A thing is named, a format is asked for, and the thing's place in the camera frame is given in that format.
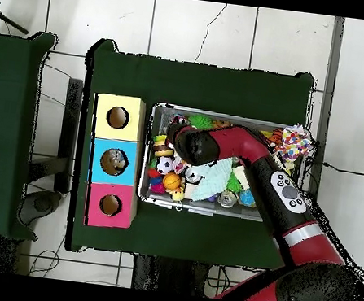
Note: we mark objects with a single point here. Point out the black tripod leg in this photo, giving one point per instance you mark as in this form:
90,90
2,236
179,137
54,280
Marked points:
7,21

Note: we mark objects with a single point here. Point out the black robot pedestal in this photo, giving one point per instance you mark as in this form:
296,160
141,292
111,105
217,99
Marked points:
173,277

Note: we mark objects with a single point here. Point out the dark green side table cloth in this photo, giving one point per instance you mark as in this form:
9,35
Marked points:
11,152

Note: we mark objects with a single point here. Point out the dark green tablecloth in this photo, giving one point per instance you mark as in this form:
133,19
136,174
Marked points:
145,77

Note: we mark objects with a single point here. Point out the black floor stand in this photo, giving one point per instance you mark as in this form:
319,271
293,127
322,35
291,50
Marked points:
69,133

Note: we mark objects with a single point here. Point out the cream cloth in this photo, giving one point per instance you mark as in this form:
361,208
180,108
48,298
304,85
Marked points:
242,175

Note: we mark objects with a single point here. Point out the yellow duck toy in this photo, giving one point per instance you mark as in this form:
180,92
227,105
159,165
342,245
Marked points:
178,196

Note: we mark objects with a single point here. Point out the wooden burger toy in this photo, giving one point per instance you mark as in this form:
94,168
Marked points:
162,148

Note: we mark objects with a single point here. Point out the green spiky ball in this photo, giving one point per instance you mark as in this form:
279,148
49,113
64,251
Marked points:
234,182

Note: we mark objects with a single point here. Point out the wooden box with three holes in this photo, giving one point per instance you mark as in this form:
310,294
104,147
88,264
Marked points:
131,154

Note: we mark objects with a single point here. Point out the shallow clear mesh bin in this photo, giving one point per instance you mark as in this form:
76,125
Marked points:
162,202

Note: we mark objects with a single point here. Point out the small soccer ball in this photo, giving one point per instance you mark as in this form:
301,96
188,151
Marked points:
165,165

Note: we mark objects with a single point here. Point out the mint green knit cloth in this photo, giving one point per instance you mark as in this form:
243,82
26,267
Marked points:
212,175

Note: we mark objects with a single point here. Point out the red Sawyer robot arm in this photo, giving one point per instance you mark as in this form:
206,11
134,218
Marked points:
248,142

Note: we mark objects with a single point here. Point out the small orange basketball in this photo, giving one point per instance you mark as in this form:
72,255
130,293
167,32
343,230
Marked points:
171,181

